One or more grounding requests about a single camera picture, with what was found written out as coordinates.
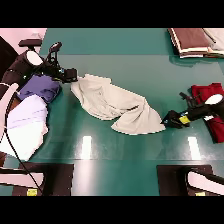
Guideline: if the white garment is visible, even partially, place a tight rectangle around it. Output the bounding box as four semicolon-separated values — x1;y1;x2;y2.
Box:
0;121;50;162

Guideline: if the black cable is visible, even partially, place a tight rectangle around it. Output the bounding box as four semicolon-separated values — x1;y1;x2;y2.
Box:
3;93;45;195

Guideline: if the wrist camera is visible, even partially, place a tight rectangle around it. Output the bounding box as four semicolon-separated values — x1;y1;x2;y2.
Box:
179;91;198;109
45;41;64;68

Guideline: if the red garment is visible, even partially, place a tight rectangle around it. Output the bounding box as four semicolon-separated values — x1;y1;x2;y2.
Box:
190;82;224;145

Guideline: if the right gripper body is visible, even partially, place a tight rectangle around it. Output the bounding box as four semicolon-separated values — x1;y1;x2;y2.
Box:
160;109;191;130

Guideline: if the pale lilac garment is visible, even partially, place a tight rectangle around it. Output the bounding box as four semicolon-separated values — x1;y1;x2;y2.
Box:
6;94;50;131

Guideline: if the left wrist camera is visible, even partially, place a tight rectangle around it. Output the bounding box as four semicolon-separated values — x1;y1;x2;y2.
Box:
45;41;64;68

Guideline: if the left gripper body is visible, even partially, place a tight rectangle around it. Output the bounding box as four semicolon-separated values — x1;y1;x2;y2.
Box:
61;67;79;84

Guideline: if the brown garment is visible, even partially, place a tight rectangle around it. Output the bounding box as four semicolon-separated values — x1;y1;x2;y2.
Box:
167;27;215;59

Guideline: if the beige shirt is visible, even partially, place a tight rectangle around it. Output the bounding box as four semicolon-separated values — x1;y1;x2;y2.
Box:
70;73;167;136

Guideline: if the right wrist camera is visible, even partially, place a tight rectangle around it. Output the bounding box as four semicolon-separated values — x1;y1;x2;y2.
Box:
179;91;198;109

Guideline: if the purple garment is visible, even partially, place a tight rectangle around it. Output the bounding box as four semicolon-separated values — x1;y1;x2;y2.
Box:
17;74;62;104

